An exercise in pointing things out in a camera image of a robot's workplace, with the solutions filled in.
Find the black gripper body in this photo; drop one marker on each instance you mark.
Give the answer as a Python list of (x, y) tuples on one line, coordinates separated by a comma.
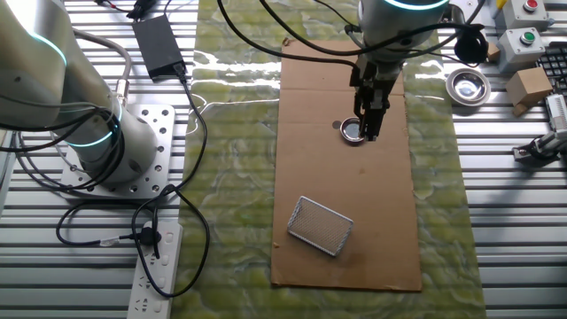
[(376, 80)]

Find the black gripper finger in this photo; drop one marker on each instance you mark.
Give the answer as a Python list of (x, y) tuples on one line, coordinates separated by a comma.
[(375, 124), (361, 111)]

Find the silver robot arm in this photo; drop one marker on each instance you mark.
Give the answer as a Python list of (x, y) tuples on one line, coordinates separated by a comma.
[(44, 88)]

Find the brown cardboard sheet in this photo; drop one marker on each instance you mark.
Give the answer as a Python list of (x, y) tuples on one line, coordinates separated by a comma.
[(354, 199)]

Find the large round steel bowl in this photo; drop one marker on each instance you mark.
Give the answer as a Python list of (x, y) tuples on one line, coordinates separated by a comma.
[(467, 86)]

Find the black clamp stand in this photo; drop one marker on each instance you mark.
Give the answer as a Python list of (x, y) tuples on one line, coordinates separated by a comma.
[(454, 13)]

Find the white mesh tray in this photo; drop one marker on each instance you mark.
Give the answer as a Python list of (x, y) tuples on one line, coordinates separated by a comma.
[(319, 226)]

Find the small brown cardboard cube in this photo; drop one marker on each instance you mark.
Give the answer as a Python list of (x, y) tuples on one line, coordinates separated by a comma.
[(492, 52)]

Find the grey box green button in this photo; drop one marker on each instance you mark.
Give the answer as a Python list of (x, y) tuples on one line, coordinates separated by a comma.
[(516, 53)]

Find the green marble pattern mat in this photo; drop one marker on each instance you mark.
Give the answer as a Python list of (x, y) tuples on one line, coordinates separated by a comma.
[(230, 177)]

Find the large brown cardboard cube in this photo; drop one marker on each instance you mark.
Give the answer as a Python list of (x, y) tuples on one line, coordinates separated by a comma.
[(529, 86)]

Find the grey box red button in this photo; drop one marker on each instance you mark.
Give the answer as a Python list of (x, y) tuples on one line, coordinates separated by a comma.
[(518, 15)]

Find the grey metal clamp tool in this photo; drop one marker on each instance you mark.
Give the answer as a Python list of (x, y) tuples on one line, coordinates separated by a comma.
[(542, 148)]

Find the black keyboard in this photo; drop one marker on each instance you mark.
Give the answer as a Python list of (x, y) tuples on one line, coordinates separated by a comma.
[(556, 66)]

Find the white ribbed device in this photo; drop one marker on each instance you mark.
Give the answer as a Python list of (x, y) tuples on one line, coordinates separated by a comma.
[(557, 111)]

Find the black power adapter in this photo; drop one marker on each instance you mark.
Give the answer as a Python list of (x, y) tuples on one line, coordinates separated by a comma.
[(157, 46)]

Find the white power strip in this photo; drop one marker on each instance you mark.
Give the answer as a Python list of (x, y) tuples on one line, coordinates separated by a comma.
[(148, 305)]

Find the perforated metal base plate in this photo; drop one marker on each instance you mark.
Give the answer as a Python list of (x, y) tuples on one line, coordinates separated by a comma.
[(161, 133)]

